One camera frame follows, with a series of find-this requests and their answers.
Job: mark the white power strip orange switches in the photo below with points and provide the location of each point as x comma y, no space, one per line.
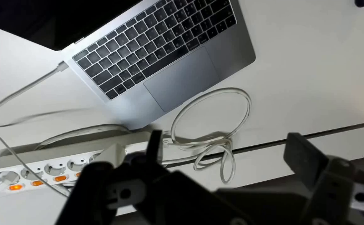
58,165

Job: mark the grey laptop with stickers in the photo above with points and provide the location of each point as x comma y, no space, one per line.
141,58

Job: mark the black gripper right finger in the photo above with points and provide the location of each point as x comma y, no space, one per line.
306,160

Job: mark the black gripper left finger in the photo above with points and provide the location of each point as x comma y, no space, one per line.
154,149

